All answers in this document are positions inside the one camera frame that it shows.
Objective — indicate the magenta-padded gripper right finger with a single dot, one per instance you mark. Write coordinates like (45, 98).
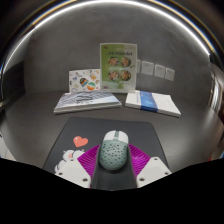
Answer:
(153, 170)

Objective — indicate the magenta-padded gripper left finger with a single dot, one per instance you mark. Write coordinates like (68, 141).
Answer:
(71, 170)

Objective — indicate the green and white computer mouse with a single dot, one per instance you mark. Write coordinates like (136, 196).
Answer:
(113, 151)

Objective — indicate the dark grey cartoon mouse pad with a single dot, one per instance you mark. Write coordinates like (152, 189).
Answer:
(100, 128)

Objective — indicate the white book with blue band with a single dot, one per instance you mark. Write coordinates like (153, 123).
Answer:
(153, 102)

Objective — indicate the grey striped book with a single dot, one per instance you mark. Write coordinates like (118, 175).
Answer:
(86, 101)

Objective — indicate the white card with colourful stickers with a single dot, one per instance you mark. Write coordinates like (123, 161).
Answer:
(83, 81)

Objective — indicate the green menu sign stand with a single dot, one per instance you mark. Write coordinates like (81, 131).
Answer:
(118, 68)

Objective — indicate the curved ceiling light strip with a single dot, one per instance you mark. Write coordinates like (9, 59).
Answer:
(110, 2)

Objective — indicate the white wall socket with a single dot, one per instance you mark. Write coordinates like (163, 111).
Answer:
(169, 74)
(159, 71)
(138, 66)
(147, 68)

